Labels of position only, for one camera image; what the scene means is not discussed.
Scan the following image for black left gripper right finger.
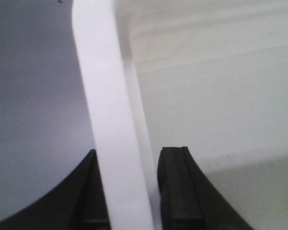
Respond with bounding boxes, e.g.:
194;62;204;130
157;147;252;230

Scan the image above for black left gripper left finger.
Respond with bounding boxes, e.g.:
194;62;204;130
0;149;110;230

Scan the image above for white plastic tote box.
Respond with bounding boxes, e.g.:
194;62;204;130
72;0;288;230

